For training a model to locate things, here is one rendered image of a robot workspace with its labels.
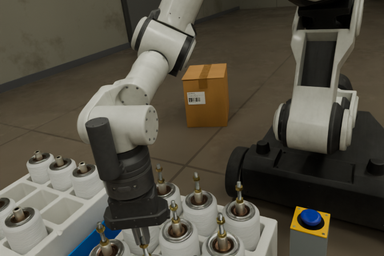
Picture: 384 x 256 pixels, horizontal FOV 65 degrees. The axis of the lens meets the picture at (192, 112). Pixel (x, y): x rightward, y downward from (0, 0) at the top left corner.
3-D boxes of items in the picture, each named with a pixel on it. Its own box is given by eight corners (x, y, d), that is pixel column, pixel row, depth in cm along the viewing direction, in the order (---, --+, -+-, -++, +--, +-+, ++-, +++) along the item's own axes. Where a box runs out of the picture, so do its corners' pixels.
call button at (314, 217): (302, 214, 66) (302, 206, 66) (322, 218, 65) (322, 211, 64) (298, 226, 63) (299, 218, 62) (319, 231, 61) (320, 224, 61)
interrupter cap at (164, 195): (145, 198, 87) (144, 195, 86) (157, 182, 93) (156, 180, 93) (169, 202, 84) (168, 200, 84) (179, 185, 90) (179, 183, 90)
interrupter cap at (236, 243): (222, 266, 63) (222, 264, 63) (199, 245, 69) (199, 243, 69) (247, 246, 67) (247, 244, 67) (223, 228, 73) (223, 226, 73)
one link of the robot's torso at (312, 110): (280, 148, 95) (304, 13, 102) (343, 159, 86) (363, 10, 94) (270, 141, 82) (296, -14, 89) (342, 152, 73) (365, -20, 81)
